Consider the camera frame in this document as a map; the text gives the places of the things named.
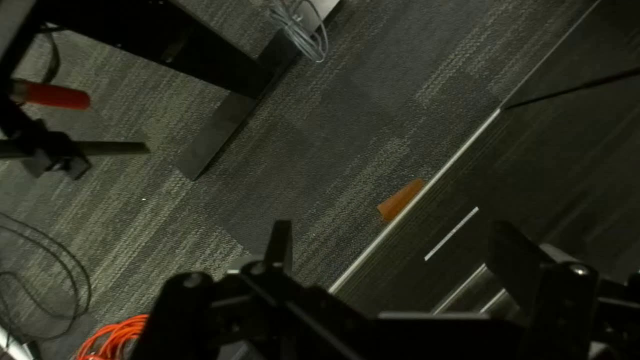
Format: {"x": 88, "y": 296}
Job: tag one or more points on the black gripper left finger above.
{"x": 195, "y": 316}

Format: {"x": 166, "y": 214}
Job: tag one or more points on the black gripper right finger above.
{"x": 571, "y": 311}

